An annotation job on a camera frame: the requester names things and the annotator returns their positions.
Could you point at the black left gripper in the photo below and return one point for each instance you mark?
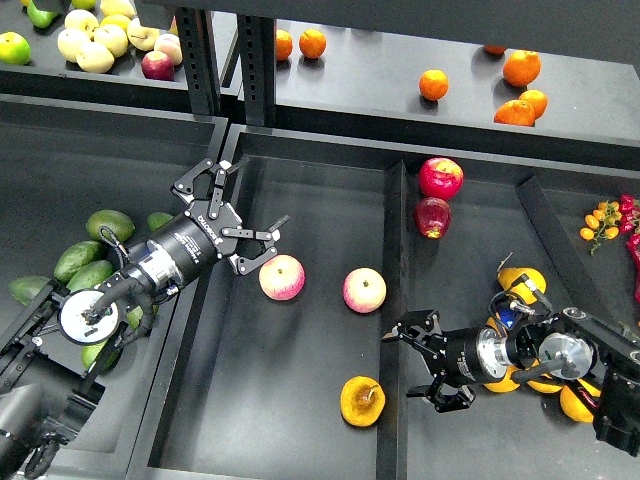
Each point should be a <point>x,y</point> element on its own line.
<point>185,246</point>

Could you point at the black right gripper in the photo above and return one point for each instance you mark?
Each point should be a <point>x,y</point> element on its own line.
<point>470,357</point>

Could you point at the yellow pear with stem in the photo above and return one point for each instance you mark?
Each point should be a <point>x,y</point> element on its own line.
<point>362,400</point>

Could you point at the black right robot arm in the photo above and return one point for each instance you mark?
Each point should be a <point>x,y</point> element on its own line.
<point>528,341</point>

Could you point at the yellow pear lower left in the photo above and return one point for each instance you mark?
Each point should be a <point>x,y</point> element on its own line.
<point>506,384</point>

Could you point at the green avocado top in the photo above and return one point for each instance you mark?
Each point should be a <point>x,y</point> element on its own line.
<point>118,222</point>

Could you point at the green avocado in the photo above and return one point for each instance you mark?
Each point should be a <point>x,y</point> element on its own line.
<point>118,222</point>
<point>77,256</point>

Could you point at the yellow pear top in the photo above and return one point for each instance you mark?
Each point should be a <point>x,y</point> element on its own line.
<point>515,279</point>

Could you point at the yellow pear lower right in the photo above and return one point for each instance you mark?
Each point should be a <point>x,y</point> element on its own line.
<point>545,384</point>

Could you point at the green avocado left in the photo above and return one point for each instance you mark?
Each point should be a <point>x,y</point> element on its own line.
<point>77,256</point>

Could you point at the pink apple left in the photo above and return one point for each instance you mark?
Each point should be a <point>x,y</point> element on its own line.
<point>282,277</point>

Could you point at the pink apple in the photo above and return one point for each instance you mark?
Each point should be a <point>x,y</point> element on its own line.
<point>282,277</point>
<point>364,290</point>

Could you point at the pink apple right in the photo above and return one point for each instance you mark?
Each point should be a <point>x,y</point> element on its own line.
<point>364,290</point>

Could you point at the dark red apple lower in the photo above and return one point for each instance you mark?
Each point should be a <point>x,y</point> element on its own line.
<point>432,217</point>

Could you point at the black centre tray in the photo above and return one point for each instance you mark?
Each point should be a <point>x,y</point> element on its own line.
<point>256,394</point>

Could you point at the black tray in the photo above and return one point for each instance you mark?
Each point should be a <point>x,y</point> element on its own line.
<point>256,394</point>
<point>60,162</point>

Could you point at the black left tray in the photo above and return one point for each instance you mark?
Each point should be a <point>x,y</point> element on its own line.
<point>60,162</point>

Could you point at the red apple on shelf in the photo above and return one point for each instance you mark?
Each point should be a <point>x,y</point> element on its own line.
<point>157,65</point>

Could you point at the red apple upper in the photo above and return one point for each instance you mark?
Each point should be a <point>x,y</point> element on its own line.
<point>441,178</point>

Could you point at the orange on shelf left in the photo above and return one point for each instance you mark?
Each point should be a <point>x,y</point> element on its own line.
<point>283,45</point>

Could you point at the orange on shelf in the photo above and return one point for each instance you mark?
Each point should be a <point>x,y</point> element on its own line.
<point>433,84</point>
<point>312,43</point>
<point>283,45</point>

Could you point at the orange cherry tomato bunch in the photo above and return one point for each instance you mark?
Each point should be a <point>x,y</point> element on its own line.
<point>601,225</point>

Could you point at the orange on shelf centre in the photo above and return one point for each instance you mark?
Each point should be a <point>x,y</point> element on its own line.
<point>433,84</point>

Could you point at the front orange right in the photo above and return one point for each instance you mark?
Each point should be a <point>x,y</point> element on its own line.
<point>515,112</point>

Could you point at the green apple on shelf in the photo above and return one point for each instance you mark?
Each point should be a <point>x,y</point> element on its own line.
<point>14,49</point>

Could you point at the small orange right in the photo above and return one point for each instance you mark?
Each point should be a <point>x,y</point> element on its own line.
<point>537,99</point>

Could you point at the large orange right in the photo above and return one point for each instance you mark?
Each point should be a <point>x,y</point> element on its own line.
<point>522,67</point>

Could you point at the black shelf post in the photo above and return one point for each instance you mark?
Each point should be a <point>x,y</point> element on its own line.
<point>257,49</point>

